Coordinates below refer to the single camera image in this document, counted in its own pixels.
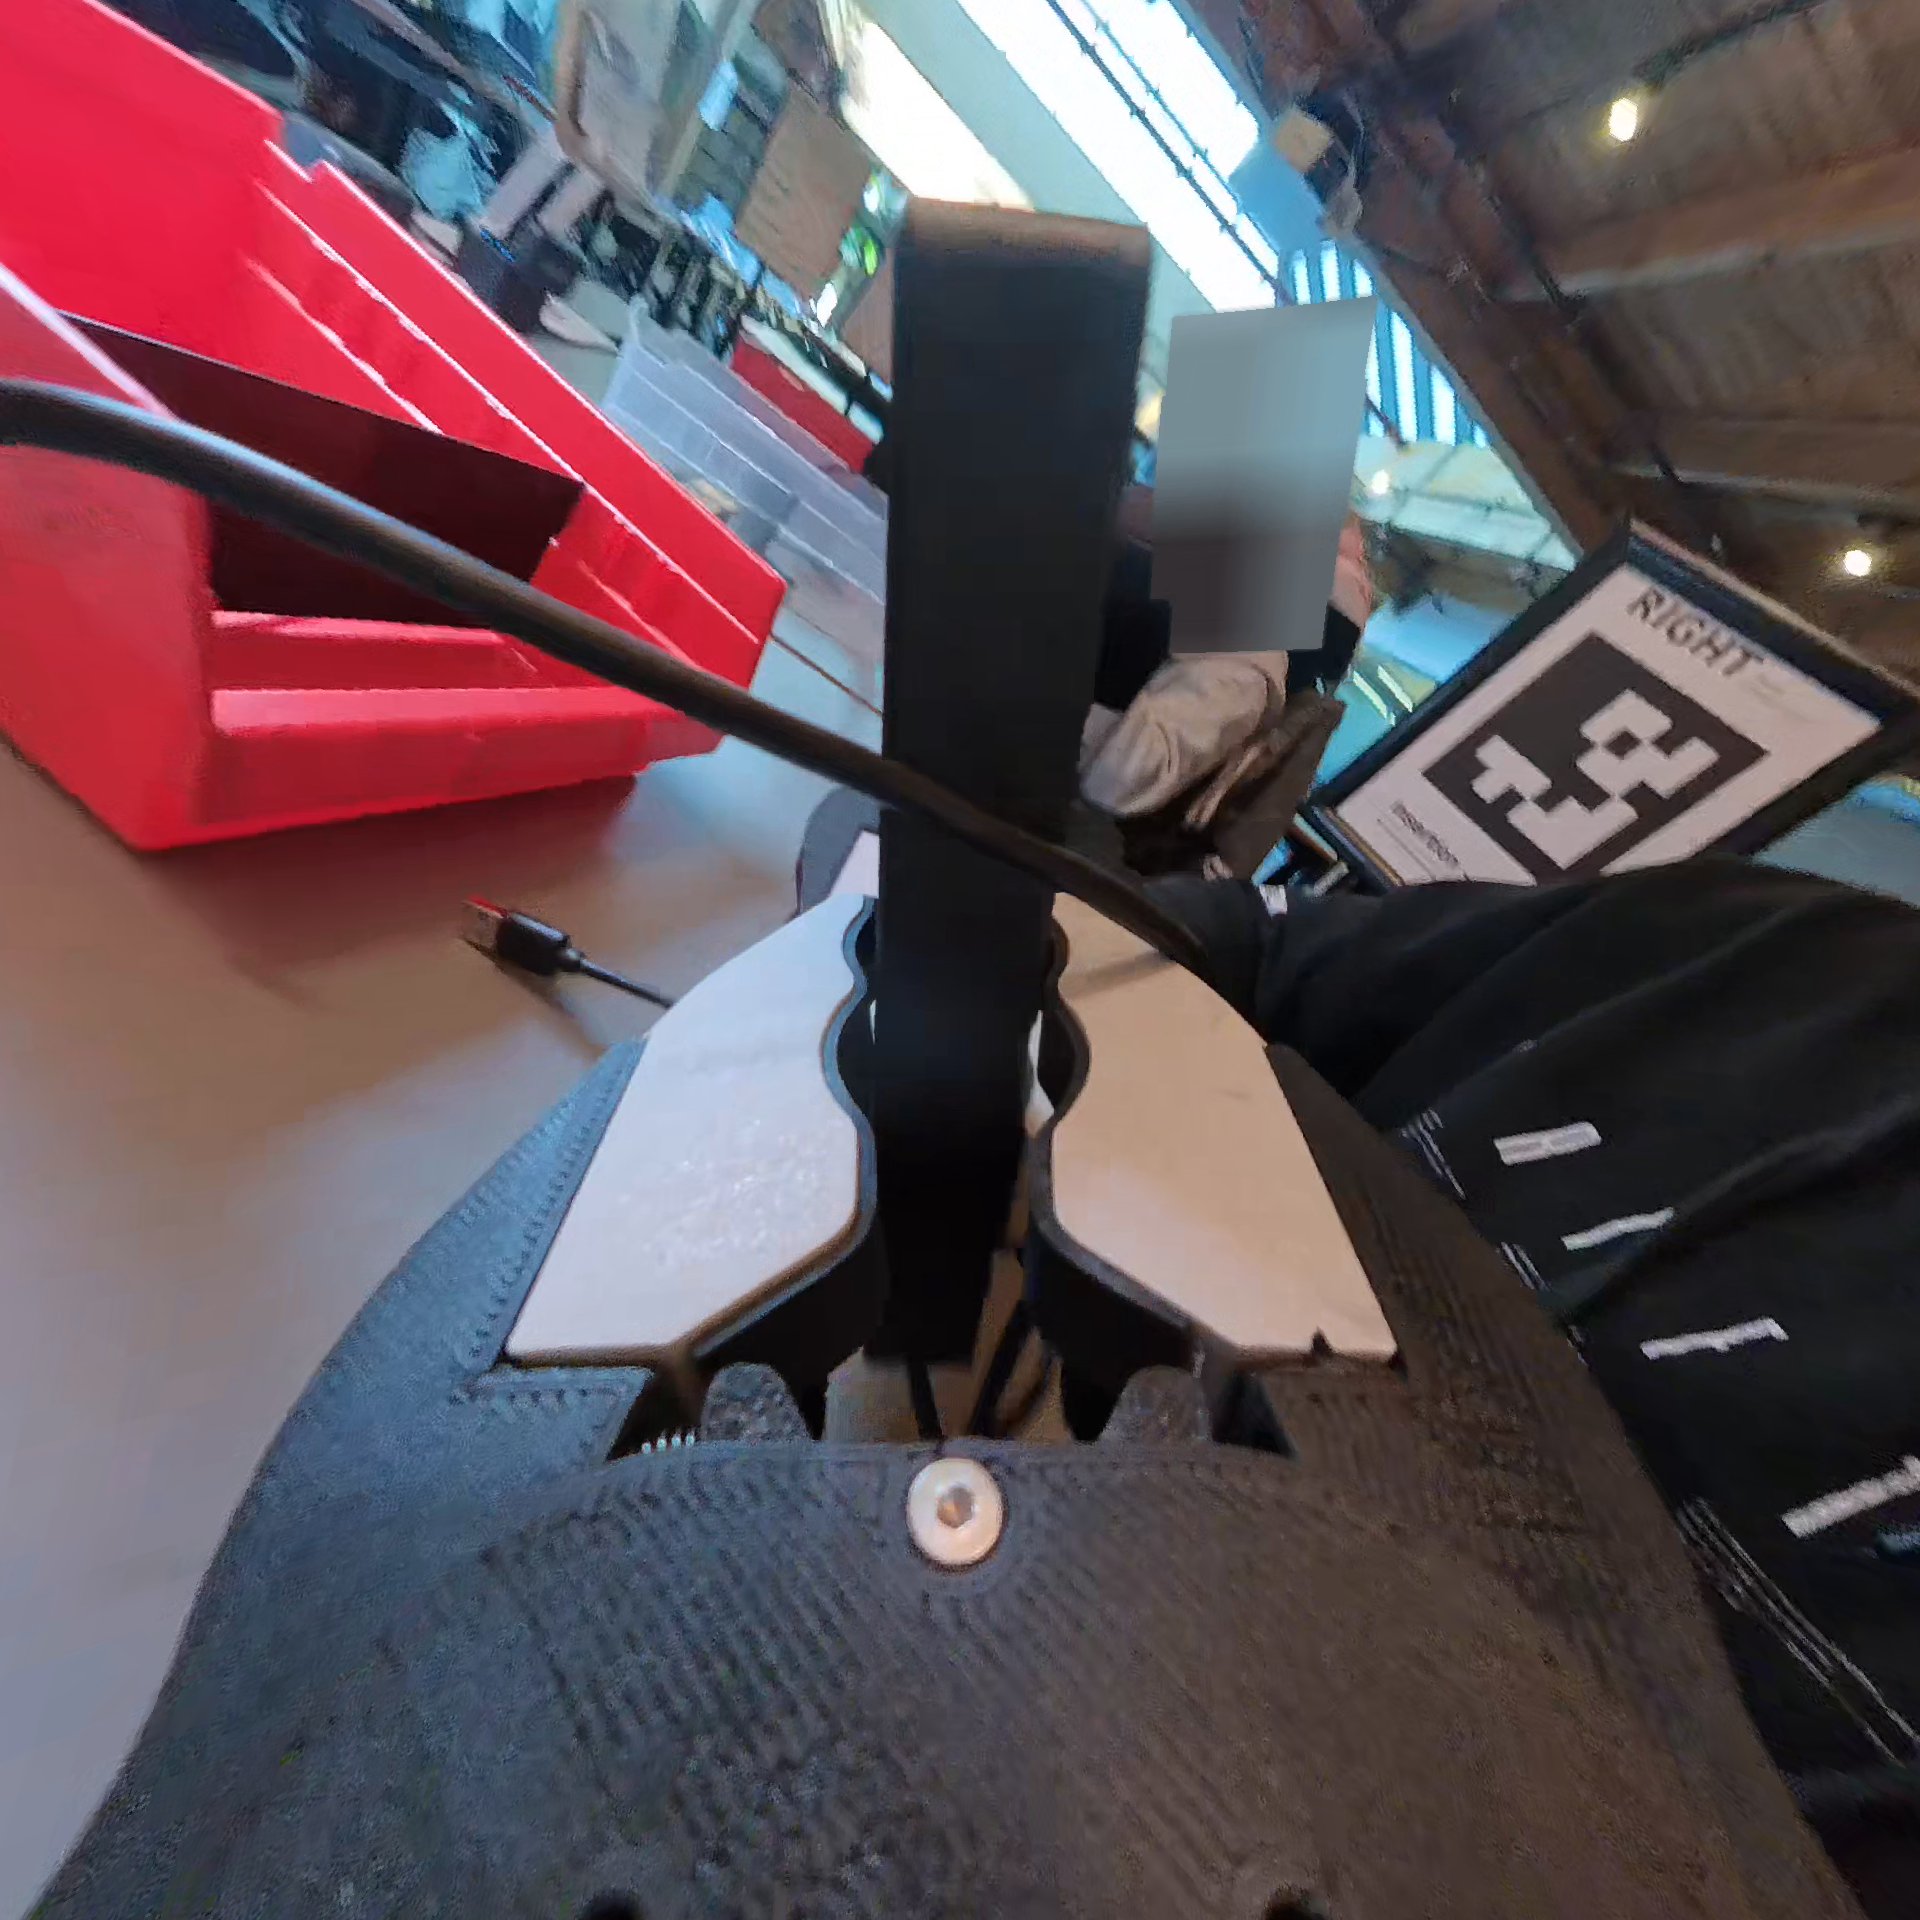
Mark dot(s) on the clear plastic bin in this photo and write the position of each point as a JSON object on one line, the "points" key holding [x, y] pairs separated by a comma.
{"points": [[704, 420]]}

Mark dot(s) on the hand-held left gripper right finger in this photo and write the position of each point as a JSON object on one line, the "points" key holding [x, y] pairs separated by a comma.
{"points": [[1200, 1185]]}

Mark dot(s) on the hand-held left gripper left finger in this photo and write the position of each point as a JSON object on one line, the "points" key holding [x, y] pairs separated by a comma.
{"points": [[704, 1185]]}

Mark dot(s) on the black bin divider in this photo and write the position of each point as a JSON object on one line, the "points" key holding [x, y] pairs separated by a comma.
{"points": [[389, 464]]}

